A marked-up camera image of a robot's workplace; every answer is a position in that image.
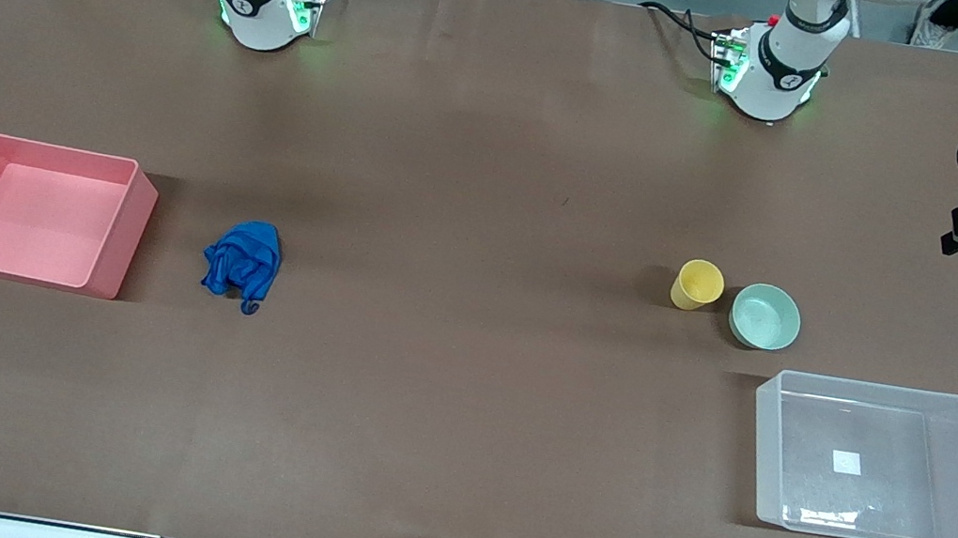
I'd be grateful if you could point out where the mint green bowl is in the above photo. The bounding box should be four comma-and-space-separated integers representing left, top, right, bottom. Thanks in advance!
724, 279, 807, 356

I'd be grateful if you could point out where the yellow plastic cup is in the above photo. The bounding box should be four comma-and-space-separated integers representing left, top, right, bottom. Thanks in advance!
668, 256, 729, 316

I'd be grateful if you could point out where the blue cloth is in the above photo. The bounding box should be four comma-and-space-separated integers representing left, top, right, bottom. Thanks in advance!
196, 214, 287, 319

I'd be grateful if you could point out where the pink plastic bin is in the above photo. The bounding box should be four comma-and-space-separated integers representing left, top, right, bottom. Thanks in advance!
0, 132, 165, 305

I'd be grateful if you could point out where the white shoe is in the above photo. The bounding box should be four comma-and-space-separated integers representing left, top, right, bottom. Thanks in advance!
908, 0, 958, 52

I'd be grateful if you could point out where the brown table cover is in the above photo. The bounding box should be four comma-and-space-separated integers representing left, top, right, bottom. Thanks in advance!
0, 0, 958, 538

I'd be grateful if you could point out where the black left arm base cable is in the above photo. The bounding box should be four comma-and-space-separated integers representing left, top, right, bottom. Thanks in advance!
632, 0, 734, 66

